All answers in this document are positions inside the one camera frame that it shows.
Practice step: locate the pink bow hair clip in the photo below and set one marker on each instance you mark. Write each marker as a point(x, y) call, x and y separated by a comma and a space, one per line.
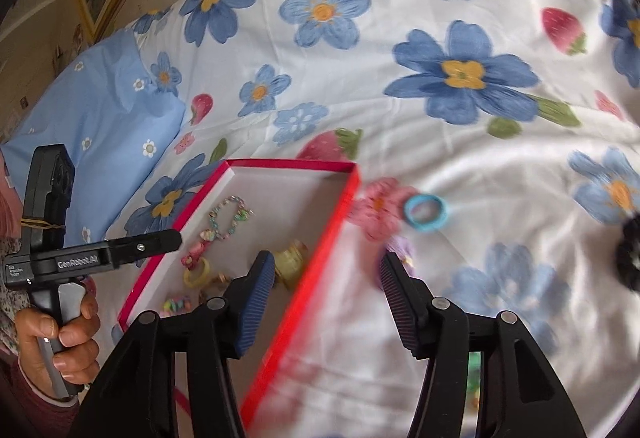
point(194, 254)

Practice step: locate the pink floral garment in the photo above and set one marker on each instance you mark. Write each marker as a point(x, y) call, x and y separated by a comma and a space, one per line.
point(11, 230)

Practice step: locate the yellow hair claw clip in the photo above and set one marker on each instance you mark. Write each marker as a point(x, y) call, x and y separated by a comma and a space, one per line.
point(290, 264)

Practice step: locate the floral white bed sheet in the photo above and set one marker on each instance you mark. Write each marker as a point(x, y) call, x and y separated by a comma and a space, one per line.
point(500, 137)

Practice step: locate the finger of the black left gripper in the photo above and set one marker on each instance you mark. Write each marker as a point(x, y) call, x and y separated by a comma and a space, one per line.
point(131, 249)

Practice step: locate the dark red sleeve forearm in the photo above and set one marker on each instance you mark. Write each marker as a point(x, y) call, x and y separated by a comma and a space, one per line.
point(26, 412)

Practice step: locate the red jewelry box tray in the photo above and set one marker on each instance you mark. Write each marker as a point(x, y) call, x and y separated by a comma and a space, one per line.
point(244, 207)

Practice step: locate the black scrunchie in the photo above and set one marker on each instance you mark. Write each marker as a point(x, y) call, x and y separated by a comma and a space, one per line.
point(627, 255)

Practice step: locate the light blue floral pillow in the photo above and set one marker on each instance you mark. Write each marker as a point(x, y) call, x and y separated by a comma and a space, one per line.
point(115, 120)

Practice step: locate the gold square wristwatch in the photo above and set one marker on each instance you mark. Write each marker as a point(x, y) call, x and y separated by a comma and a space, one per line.
point(216, 286)

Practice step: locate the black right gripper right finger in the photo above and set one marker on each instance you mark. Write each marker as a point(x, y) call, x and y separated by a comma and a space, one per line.
point(520, 394)

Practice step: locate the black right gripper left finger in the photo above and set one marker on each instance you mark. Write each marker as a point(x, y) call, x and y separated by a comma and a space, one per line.
point(134, 393)

